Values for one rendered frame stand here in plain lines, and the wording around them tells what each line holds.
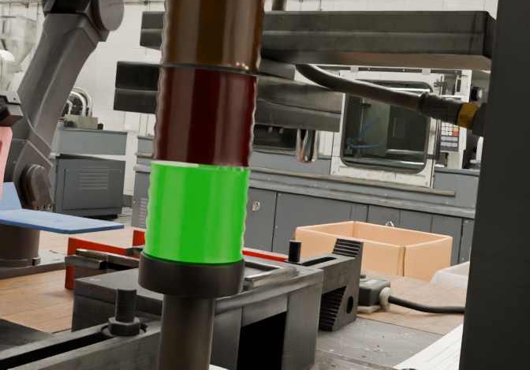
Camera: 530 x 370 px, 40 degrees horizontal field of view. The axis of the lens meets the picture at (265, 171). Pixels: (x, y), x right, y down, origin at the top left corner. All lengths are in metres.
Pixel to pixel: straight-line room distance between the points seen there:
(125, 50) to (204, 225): 9.39
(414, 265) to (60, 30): 2.13
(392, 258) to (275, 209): 3.05
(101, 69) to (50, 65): 8.94
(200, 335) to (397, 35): 0.26
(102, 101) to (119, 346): 9.43
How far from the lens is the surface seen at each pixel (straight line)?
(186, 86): 0.26
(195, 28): 0.26
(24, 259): 0.94
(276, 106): 0.53
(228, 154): 0.26
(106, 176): 7.90
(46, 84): 0.96
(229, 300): 0.51
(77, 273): 0.62
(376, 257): 2.84
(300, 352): 0.63
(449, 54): 0.46
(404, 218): 5.30
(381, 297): 0.89
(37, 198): 0.91
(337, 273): 0.76
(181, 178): 0.26
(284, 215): 5.75
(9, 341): 0.62
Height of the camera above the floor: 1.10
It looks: 3 degrees down
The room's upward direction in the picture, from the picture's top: 5 degrees clockwise
